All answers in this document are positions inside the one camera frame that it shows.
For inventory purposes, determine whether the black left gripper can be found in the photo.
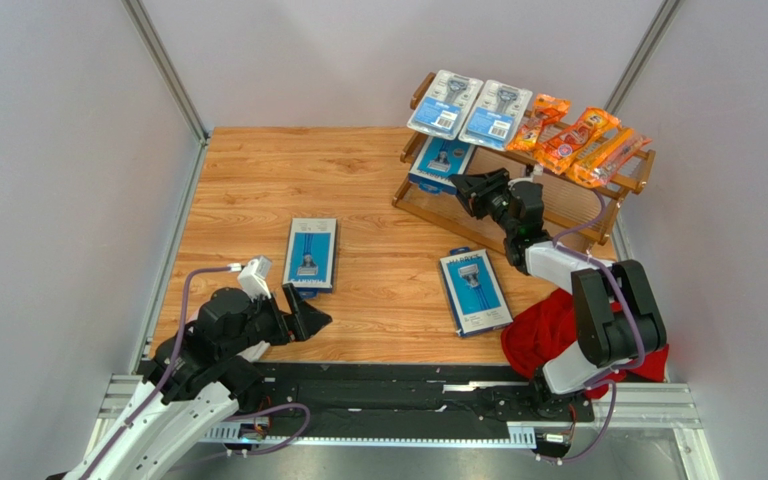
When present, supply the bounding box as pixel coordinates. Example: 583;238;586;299
219;281;332;359

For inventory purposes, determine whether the blue Harry's razor box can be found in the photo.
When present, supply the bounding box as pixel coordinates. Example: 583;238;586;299
438;247;513;338
408;137;476;195
282;218;338;299

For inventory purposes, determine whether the clear blister razor pack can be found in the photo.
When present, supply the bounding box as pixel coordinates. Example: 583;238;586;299
407;70;484;140
458;80;534;151

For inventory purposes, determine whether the orange Bic razor bag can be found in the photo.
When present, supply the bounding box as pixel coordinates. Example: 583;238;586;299
565;127;651;189
505;94;571;152
533;107;621;174

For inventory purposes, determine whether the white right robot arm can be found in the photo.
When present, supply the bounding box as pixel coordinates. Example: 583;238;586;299
449;169;668;399

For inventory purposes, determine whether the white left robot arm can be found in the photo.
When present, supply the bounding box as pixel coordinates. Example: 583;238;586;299
58;284;332;479

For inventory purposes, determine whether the red cloth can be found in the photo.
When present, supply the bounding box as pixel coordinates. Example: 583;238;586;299
500;289;670;382

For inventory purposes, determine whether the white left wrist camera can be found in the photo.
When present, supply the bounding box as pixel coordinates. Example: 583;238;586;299
237;255;272;299

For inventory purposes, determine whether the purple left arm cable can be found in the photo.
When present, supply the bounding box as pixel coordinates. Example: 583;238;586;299
77;264;312;480

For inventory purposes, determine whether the aluminium slotted rail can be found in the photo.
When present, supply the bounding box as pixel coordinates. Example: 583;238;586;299
197;421;538;450

